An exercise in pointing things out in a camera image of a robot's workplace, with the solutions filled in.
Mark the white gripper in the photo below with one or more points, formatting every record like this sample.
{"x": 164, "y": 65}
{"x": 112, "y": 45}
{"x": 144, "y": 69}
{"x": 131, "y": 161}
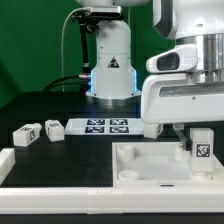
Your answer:
{"x": 169, "y": 94}

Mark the white square tabletop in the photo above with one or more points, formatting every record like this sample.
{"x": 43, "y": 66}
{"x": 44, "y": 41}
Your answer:
{"x": 158, "y": 164}

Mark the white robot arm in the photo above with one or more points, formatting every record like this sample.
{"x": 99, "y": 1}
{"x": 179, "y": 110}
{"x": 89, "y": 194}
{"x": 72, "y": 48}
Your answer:
{"x": 199, "y": 22}

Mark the white U-shaped fence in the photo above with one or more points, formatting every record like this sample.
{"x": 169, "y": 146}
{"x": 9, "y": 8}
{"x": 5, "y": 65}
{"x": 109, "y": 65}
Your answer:
{"x": 104, "y": 200}

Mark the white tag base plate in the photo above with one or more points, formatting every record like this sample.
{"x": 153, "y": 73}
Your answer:
{"x": 104, "y": 126}

